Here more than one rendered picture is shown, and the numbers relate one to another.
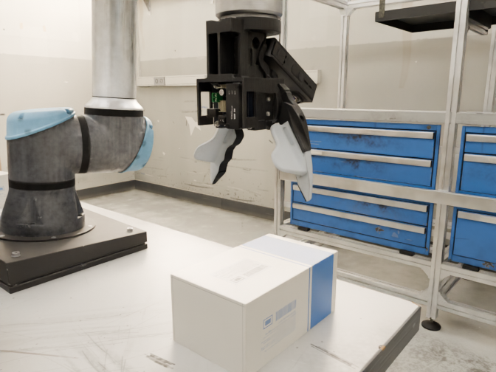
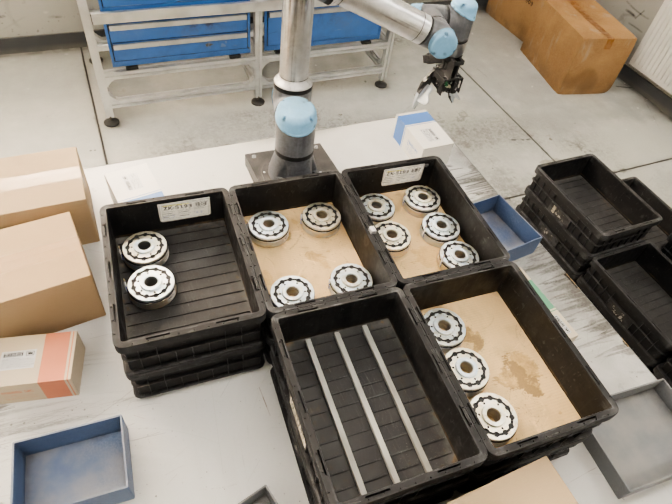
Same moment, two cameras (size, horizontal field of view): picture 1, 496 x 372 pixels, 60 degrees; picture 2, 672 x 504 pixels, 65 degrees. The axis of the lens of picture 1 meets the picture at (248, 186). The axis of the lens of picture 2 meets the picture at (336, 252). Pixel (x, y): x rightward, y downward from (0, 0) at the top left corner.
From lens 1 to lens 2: 1.75 m
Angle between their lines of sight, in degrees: 68
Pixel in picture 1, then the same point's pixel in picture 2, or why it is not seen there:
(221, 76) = (455, 78)
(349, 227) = (181, 51)
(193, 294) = (433, 150)
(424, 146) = not seen: outside the picture
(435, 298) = (260, 82)
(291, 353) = not seen: hidden behind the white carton
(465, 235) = (274, 29)
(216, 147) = (424, 96)
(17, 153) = (309, 140)
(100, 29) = (306, 38)
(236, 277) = (434, 137)
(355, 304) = not seen: hidden behind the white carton
